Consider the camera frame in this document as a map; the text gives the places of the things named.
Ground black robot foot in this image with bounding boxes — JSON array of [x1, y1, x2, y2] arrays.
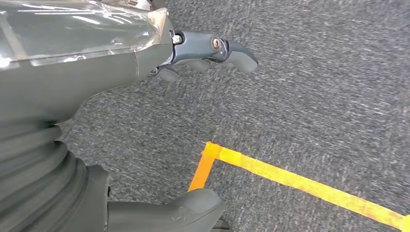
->
[[210, 217, 234, 232]]

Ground yellow floor tape square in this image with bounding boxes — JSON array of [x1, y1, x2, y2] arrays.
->
[[188, 141, 410, 232]]

